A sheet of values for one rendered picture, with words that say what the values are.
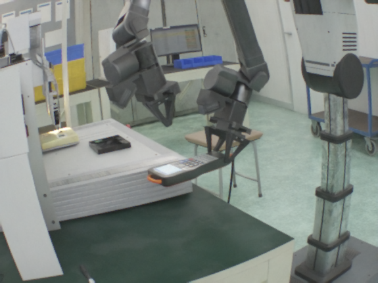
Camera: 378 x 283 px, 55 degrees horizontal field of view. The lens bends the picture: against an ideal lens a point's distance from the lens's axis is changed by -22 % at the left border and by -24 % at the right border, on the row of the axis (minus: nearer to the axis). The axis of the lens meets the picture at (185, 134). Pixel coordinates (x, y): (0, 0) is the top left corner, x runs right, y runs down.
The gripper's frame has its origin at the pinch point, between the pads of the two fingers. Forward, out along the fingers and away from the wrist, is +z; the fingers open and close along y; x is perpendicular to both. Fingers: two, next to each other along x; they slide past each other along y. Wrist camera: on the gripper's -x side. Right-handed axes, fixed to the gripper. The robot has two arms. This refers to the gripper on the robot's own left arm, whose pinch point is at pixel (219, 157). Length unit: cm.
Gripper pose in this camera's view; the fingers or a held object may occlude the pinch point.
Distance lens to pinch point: 115.8
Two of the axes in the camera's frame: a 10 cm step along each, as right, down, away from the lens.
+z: -3.3, 9.4, -0.3
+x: 7.7, 2.9, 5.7
